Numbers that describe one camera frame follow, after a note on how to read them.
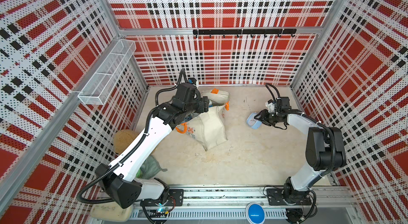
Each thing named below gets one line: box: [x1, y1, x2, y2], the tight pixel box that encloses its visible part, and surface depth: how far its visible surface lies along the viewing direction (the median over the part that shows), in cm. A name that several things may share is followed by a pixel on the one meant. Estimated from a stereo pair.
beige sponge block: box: [89, 202, 134, 222], surface depth 69 cm
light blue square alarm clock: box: [246, 112, 262, 130], surface depth 95 cm
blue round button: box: [245, 202, 266, 224], surface depth 70 cm
